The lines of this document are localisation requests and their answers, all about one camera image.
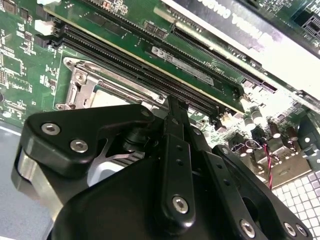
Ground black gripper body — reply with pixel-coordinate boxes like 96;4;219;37
11;126;241;240

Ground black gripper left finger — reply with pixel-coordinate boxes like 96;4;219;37
17;96;196;227

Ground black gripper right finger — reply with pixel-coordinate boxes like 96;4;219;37
178;102;313;240

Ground metal socket cover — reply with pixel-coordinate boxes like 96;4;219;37
68;66;167;111

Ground silver CPU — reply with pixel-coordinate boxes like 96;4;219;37
88;87;136;110

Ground metal locking lever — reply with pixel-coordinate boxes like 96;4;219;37
72;61;166;103

